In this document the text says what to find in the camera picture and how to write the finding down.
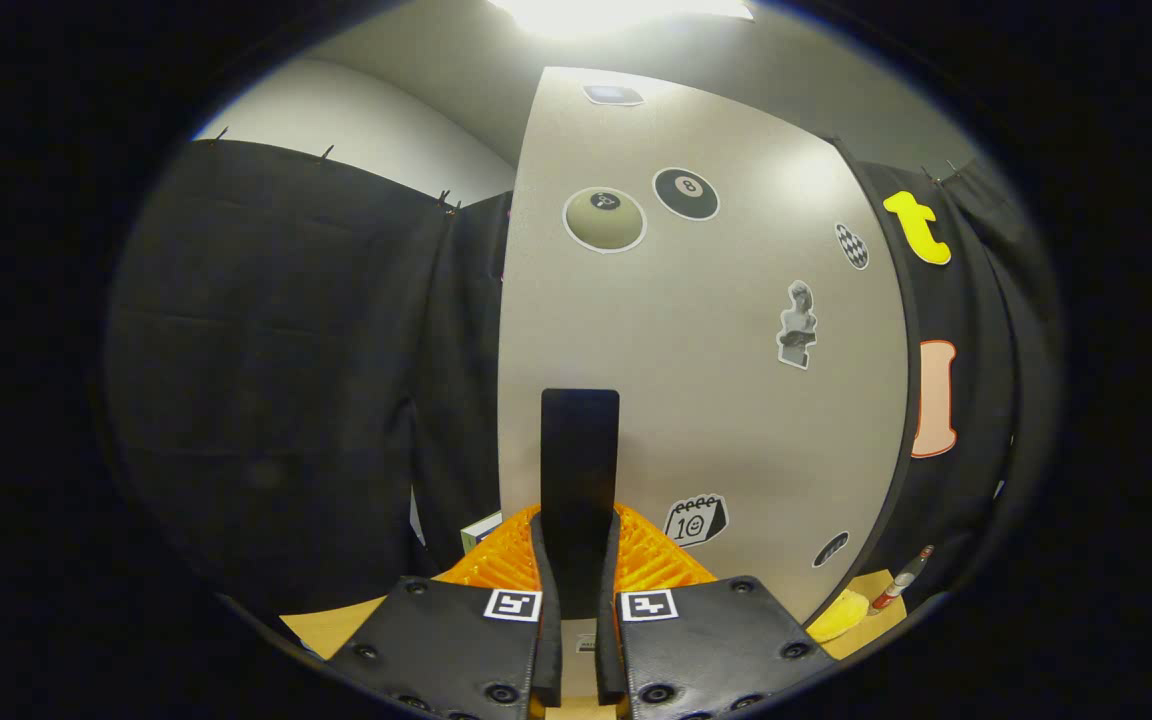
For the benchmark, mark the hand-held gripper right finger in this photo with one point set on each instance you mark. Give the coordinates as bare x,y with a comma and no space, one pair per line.
716,650

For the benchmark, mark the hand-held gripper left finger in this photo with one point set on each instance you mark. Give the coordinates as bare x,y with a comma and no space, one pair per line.
456,640

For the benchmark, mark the beige shoe cabinet door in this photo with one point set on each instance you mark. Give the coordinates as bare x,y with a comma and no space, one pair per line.
696,400

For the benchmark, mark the yellow round sponge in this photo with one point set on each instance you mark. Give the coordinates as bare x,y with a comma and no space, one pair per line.
836,615

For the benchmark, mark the red and white marker pen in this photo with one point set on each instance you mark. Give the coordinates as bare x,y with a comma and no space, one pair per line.
901,580

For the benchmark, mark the black backdrop cloth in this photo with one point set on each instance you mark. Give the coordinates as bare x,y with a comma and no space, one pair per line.
266,350

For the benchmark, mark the large ceiling light panel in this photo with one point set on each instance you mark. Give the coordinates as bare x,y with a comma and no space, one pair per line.
626,12

